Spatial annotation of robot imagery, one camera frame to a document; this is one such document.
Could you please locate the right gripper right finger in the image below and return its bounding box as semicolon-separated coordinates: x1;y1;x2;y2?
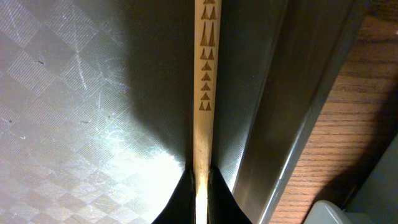
208;167;251;224

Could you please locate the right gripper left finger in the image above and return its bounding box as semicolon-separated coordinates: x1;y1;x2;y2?
152;170;196;224

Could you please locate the grey dishwasher rack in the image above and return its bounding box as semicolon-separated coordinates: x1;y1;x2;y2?
304;138;397;224

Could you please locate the dark brown tray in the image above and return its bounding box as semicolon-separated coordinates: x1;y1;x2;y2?
1;0;369;223

